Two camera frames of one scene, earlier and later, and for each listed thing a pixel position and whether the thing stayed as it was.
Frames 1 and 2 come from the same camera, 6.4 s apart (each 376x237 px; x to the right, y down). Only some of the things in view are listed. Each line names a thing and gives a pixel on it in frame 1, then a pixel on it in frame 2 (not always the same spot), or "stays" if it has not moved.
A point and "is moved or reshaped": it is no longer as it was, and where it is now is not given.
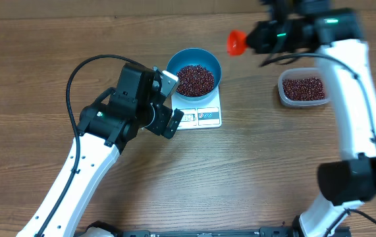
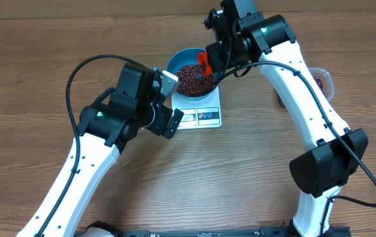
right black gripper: (253, 40) → (214, 52)
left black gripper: (164, 114) stays
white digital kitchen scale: (199, 114) stays
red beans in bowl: (195, 81) stays
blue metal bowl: (198, 71) stays
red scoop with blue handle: (236, 43) is moved or reshaped
